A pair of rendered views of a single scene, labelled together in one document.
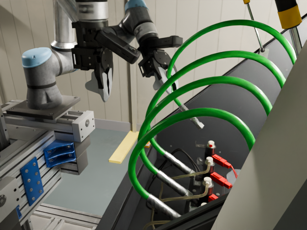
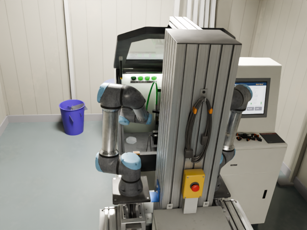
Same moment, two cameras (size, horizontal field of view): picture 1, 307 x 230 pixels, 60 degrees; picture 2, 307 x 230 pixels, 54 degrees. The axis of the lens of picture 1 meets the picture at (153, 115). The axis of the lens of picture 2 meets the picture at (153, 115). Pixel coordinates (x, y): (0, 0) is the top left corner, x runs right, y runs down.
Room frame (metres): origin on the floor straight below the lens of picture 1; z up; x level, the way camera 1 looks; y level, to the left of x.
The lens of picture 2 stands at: (1.57, 1.82, 2.28)
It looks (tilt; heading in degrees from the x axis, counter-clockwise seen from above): 27 degrees down; 246
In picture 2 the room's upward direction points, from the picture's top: 3 degrees clockwise
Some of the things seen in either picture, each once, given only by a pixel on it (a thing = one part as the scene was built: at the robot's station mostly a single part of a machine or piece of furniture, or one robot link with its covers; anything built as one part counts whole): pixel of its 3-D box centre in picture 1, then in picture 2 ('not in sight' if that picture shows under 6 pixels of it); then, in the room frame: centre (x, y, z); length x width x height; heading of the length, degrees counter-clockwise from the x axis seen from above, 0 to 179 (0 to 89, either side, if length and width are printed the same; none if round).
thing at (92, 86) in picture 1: (95, 87); not in sight; (0.67, 0.15, 1.25); 0.06 x 0.03 x 0.09; 76
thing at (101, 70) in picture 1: (100, 71); not in sight; (0.66, 0.14, 1.30); 0.05 x 0.02 x 0.09; 166
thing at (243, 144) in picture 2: not in sight; (243, 140); (-0.03, 0.16, 0.96); 0.70 x 0.22 x 0.03; 166
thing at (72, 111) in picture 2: not in sight; (74, 117); (1.05, -2.09, 0.23); 0.40 x 0.37 x 0.46; 165
